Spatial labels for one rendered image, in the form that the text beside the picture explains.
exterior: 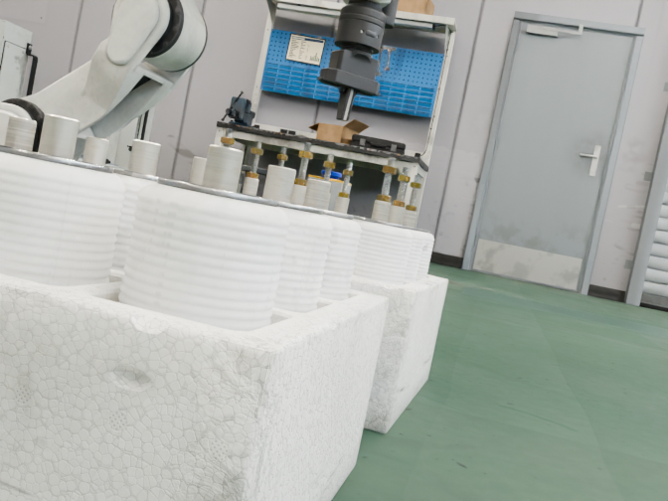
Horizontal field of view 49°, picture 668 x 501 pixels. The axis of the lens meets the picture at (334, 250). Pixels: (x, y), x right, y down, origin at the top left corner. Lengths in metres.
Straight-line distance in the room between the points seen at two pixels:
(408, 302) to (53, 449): 0.55
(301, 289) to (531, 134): 5.65
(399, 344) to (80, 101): 0.87
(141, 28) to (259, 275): 1.04
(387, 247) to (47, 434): 0.58
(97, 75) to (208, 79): 5.28
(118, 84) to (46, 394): 1.07
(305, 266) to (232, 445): 0.19
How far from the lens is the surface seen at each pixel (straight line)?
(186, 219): 0.42
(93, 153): 0.78
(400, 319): 0.90
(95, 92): 1.50
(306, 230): 0.54
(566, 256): 6.11
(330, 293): 0.66
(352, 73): 1.42
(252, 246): 0.43
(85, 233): 0.49
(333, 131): 5.81
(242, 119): 5.71
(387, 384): 0.91
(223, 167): 0.46
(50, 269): 0.48
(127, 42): 1.45
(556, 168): 6.14
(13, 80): 3.74
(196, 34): 1.51
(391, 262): 0.94
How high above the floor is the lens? 0.26
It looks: 3 degrees down
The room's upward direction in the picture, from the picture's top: 11 degrees clockwise
